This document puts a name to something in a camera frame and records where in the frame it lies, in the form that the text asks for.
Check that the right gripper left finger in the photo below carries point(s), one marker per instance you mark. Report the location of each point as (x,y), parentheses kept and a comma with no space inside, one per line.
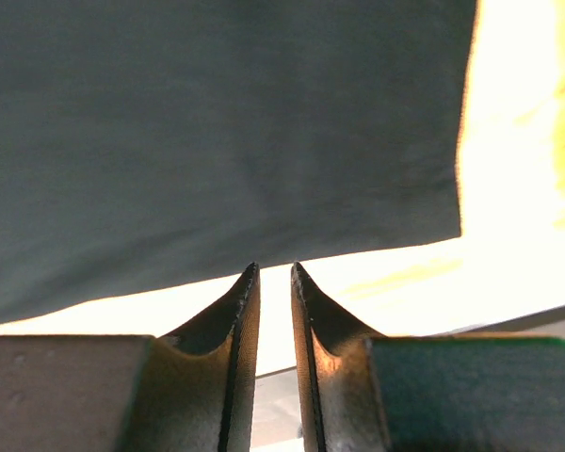
(191,389)

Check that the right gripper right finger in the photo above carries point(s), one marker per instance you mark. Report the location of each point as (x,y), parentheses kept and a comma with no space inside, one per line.
(360,390)

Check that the black t-shirt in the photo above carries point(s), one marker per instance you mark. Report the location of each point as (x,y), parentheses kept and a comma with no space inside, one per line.
(149,144)

